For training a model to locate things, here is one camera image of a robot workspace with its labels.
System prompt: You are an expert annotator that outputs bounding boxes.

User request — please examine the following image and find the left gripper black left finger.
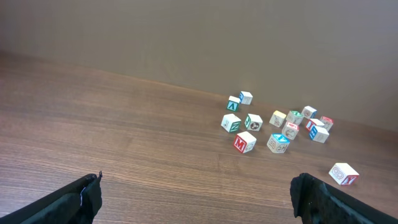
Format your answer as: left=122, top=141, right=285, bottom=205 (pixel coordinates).
left=1, top=173, right=103, bottom=224

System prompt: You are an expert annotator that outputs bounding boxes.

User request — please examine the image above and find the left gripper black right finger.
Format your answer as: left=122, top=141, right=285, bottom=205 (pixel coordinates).
left=290, top=173, right=397, bottom=224

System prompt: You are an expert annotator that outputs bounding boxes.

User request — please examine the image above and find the blue X wooden block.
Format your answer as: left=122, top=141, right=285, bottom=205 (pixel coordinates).
left=267, top=133, right=290, bottom=153

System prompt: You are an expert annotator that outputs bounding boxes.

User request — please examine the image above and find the red nine baseball block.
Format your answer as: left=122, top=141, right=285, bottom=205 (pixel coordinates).
left=282, top=121, right=299, bottom=140

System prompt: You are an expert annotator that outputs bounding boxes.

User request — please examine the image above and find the red M dog block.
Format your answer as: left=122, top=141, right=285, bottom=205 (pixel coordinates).
left=233, top=131, right=257, bottom=154

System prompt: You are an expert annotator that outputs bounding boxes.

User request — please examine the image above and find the red Y wooden block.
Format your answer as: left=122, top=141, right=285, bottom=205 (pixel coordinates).
left=329, top=163, right=359, bottom=185

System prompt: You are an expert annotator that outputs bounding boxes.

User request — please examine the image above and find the blue letter flower block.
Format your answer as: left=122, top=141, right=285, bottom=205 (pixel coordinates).
left=309, top=126, right=329, bottom=143

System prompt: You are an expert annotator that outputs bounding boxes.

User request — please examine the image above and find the red letter plain block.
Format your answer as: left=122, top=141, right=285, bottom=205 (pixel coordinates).
left=305, top=118, right=325, bottom=131

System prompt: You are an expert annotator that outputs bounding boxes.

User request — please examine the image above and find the red W wooden block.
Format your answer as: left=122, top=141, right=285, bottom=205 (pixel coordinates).
left=320, top=116, right=334, bottom=131

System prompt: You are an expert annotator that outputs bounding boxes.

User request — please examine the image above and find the green N wooden block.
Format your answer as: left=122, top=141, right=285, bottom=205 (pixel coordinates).
left=286, top=111, right=304, bottom=126

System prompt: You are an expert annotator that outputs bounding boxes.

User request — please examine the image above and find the blue letter block far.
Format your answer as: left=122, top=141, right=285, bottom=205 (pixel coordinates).
left=302, top=106, right=318, bottom=119

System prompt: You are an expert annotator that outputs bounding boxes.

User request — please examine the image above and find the yellow top wooden block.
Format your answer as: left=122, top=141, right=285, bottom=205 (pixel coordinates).
left=269, top=110, right=287, bottom=128

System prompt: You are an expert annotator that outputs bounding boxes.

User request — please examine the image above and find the green J soccer block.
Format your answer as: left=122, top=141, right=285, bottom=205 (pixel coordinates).
left=244, top=113, right=263, bottom=131

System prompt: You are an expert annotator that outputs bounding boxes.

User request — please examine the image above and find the green Z wooden block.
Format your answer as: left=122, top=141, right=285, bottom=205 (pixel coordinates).
left=221, top=113, right=241, bottom=133

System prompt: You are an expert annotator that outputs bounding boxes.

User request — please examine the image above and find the blue P wooden block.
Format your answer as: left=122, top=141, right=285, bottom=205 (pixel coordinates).
left=239, top=91, right=253, bottom=105

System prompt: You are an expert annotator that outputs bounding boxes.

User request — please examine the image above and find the green V wooden block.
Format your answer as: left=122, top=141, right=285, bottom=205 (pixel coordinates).
left=226, top=96, right=240, bottom=111

